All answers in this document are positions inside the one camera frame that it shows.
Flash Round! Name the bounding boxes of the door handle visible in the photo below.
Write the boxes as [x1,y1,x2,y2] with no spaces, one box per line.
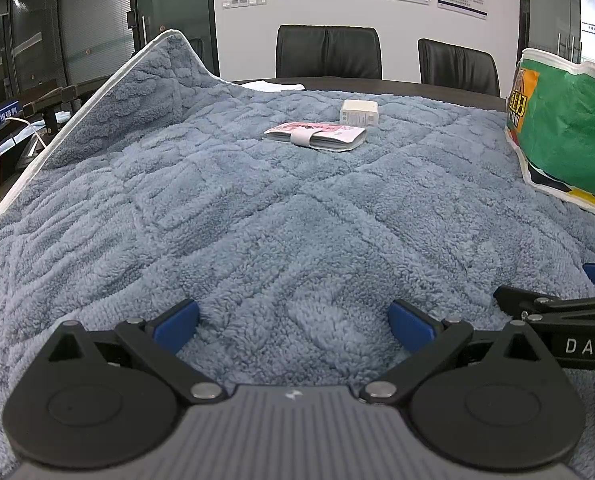
[126,10,148,43]

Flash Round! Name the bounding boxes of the white paper sheet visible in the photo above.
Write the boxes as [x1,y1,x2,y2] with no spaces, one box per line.
[235,79,305,93]

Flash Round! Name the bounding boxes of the blue desk nameplate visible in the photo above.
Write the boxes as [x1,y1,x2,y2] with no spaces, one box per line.
[0,105,24,131]

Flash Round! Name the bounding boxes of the dark conference table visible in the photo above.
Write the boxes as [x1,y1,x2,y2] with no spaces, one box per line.
[232,76,508,111]

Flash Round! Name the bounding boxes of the blue-grey fleece blanket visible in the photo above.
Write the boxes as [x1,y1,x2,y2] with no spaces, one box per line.
[0,30,595,480]

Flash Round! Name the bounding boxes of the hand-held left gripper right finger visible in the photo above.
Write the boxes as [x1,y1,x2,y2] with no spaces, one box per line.
[360,299,563,403]

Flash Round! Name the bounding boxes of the white charger adapter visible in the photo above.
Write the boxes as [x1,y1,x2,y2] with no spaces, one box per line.
[340,99,381,128]

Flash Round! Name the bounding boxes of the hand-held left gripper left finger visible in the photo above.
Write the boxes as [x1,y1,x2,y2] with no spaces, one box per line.
[48,299,228,403]

